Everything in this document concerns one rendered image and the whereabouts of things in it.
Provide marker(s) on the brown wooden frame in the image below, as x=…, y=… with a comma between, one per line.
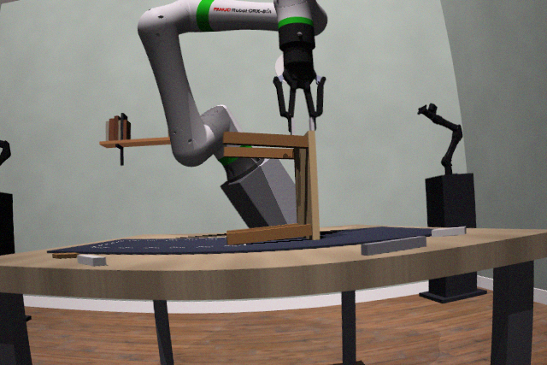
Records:
x=307, y=201

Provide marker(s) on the dark blue floor mat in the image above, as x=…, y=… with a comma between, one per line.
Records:
x=223, y=248

